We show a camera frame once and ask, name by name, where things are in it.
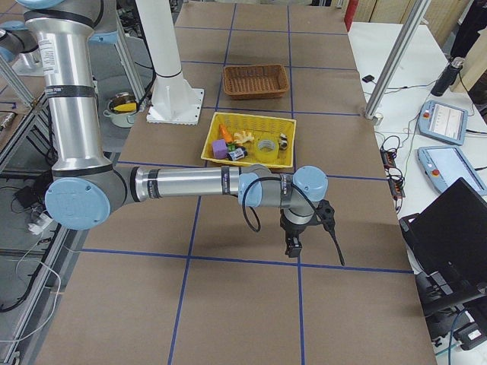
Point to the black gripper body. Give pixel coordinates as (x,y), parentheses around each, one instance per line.
(291,230)

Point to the yellow tape roll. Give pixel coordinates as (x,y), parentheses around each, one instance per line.
(267,150)

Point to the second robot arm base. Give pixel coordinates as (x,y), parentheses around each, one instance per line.
(20,50)

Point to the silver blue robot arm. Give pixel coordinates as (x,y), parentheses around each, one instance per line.
(87,188)

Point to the yellow woven basket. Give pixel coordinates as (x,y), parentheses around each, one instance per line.
(262,127)

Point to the brown wicker basket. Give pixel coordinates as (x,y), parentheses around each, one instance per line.
(253,82)

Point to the small black white toy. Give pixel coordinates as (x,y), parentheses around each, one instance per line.
(283,142)

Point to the small dark labelled jar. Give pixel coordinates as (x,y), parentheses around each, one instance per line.
(237,154)

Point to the toy croissant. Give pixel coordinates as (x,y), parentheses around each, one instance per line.
(242,137)

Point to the purple foam block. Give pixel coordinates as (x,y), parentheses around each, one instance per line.
(219,149)

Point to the orange toy carrot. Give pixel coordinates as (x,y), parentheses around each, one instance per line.
(225,134)

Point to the black power strip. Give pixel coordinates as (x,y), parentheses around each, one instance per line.
(394,175)

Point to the black laptop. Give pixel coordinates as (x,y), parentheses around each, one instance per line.
(449,238)

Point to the lower teach pendant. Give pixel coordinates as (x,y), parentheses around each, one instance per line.
(445,165)

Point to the teach pendant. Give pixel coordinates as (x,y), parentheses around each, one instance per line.
(445,165)
(443,122)

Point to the upper teach pendant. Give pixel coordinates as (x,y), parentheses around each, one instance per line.
(443,122)

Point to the white pot with corn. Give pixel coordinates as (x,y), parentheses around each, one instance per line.
(121,110)

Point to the black water bottle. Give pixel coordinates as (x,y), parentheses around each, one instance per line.
(448,76)

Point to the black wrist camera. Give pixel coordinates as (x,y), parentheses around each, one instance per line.
(326,213)

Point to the aluminium frame post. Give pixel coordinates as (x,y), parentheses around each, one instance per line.
(397,52)

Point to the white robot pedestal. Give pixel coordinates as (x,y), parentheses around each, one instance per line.
(173,99)

